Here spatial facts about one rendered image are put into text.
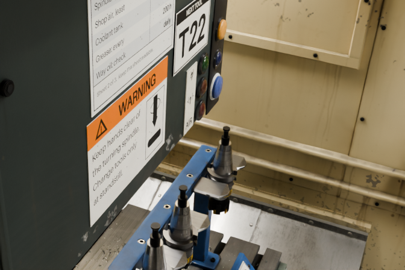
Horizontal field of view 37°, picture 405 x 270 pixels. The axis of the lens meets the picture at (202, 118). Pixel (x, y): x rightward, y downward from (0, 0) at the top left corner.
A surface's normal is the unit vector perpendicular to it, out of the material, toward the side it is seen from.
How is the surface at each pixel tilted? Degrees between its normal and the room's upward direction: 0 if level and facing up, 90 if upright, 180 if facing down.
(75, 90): 90
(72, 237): 90
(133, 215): 0
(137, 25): 90
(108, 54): 90
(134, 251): 0
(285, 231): 24
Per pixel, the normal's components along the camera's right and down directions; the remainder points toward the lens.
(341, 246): -0.09, -0.59
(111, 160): 0.93, 0.24
